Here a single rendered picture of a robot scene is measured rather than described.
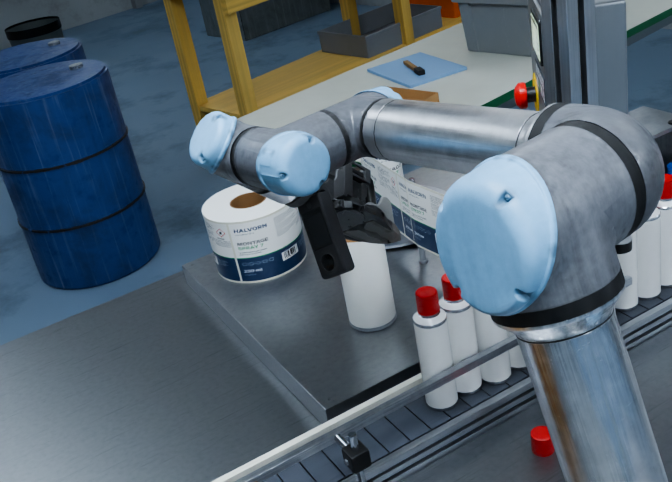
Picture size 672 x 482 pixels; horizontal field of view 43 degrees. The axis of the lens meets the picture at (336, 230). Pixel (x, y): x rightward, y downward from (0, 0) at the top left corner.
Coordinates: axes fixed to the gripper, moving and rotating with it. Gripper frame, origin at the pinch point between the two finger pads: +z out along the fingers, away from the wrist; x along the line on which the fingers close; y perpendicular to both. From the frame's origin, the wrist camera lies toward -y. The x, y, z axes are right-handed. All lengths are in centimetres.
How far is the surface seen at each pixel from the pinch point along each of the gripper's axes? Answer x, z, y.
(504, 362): -2.5, 23.3, -13.7
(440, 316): -2.6, 7.7, -10.4
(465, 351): -0.7, 15.8, -13.4
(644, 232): -20.5, 40.0, 9.3
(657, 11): 25, 179, 170
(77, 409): 69, -11, -17
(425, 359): 2.5, 10.1, -15.4
